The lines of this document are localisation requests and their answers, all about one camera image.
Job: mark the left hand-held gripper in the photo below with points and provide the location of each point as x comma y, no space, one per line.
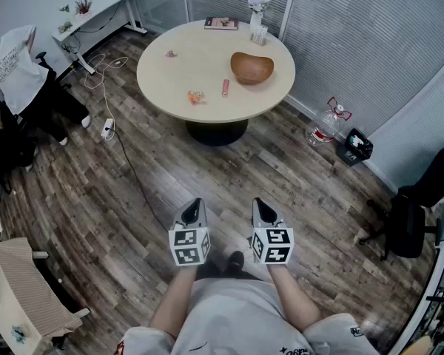
188,246

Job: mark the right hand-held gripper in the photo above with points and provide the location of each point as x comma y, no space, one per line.
274,246

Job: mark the orange snack packet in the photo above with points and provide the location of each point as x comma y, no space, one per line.
197,97

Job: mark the red snack bar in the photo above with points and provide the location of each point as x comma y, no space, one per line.
225,88

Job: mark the brown wooden tray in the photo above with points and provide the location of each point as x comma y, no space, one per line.
251,69

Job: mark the small pink candy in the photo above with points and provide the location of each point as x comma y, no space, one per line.
171,54

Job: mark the person's left forearm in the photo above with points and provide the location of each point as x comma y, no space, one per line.
174,301

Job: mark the person's right forearm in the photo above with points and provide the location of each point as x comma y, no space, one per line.
294,298

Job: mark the person's black shoe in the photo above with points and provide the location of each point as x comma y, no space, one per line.
237,260

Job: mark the black round table base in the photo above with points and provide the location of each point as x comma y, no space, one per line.
216,133

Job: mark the person's white T-shirt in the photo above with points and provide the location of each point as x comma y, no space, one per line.
237,320

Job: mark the black waste bin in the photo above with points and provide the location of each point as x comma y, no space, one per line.
355,148

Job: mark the white power strip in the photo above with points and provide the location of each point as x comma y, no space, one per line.
108,128

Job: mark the dark hardcover book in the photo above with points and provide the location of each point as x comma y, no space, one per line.
221,23

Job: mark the white vase with flowers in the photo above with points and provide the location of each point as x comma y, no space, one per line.
257,15

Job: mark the white desk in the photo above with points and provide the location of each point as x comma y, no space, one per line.
103,9

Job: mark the pink potted plant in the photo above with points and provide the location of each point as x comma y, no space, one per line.
83,7

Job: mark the tiny green potted plant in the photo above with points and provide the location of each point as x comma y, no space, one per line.
64,9

